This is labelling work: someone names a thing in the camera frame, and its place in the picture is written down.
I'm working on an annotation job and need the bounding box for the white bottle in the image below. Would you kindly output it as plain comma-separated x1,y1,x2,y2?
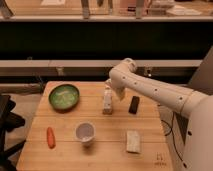
102,86,112,115

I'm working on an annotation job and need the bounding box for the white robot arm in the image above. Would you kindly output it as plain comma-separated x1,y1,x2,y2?
107,58,213,171

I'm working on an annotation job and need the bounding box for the black rectangular block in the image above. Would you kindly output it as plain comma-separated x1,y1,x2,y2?
129,96,140,114

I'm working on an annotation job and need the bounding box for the white sponge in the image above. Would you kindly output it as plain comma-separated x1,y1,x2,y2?
126,131,140,153

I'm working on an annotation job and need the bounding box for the white cup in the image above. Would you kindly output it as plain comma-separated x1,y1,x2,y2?
75,122,95,147

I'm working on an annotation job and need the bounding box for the green bowl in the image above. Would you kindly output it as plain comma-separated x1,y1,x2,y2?
48,84,80,110

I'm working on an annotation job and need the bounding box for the orange carrot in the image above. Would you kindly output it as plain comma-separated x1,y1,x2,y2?
47,127,56,149

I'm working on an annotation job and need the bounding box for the black chair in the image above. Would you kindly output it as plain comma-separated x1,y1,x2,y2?
0,94,25,171

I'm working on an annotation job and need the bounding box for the black cable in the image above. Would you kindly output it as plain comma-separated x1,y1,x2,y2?
161,113,193,171

